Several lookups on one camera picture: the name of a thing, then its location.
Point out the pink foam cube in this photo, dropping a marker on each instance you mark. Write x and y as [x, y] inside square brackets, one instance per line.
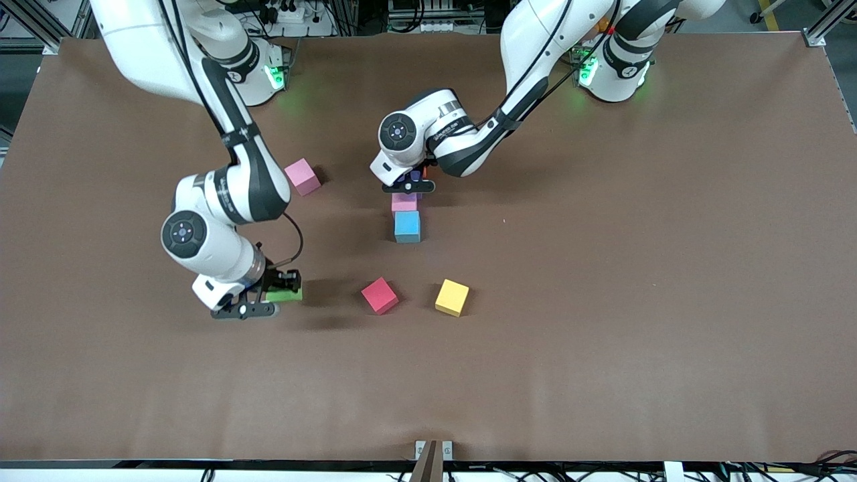
[404, 203]
[301, 175]

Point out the white power strip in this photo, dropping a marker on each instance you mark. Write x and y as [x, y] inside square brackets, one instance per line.
[291, 13]

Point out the yellow foam cube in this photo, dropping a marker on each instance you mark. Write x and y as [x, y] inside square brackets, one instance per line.
[452, 296]

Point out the blue foam cube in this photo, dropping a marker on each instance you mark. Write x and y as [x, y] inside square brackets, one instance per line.
[407, 226]

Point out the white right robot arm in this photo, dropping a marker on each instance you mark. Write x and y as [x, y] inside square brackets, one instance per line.
[134, 47]

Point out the red foam cube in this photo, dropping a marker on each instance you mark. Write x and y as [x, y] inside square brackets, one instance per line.
[379, 294]

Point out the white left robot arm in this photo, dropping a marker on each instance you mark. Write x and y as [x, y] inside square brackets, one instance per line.
[529, 40]

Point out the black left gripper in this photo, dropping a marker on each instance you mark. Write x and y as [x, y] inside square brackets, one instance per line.
[416, 176]

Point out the green foam cube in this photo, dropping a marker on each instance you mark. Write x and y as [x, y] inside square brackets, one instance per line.
[286, 296]

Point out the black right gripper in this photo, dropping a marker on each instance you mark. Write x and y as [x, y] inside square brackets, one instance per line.
[275, 276]

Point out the orange mesh bag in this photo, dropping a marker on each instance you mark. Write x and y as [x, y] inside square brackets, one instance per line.
[604, 25]

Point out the brown table cover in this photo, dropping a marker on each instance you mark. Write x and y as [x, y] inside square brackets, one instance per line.
[602, 335]

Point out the aluminium frame profile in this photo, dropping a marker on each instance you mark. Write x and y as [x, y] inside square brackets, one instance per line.
[830, 23]
[40, 23]

